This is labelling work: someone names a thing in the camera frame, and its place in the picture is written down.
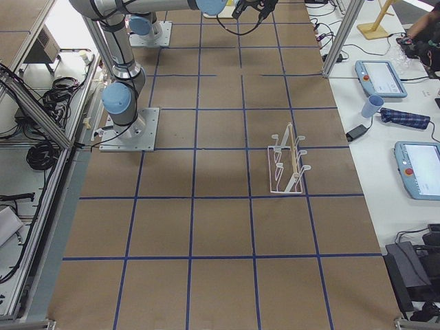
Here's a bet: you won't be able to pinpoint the white wire cup rack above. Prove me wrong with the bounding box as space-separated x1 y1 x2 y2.
267 123 311 195

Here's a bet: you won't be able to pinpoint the black camera cable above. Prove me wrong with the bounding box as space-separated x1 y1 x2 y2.
215 13 264 36

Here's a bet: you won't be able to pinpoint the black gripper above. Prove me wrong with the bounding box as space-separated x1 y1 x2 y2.
245 0 278 21

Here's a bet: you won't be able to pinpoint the black laptop bag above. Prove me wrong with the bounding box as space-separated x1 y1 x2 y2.
384 241 439 321

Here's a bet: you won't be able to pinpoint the black power adapter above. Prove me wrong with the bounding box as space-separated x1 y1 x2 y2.
346 124 369 142

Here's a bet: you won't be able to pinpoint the aluminium frame post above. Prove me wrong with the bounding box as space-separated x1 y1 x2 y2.
322 0 364 78

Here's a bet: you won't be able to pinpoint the blue plaid folded umbrella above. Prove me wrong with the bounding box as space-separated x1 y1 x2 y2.
379 108 430 130

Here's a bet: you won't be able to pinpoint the blue cup on desk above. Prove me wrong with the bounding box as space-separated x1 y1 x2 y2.
361 95 384 118

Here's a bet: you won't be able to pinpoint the near teach pendant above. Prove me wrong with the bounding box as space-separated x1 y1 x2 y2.
394 141 439 201

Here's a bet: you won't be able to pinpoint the far teach pendant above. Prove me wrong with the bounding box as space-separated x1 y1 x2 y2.
354 60 408 98

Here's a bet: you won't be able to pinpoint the coiled black cables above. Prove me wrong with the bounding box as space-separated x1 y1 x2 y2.
26 139 58 172

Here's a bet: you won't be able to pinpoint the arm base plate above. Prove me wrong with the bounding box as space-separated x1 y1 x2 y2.
129 19 172 48
98 108 160 152

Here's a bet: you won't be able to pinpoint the wooden stand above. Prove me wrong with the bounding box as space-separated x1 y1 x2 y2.
357 0 395 40

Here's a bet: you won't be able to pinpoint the teach pendant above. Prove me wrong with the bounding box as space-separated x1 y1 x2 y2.
394 141 439 201
354 60 408 98

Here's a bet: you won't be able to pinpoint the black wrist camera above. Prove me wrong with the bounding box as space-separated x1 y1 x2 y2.
232 0 248 20

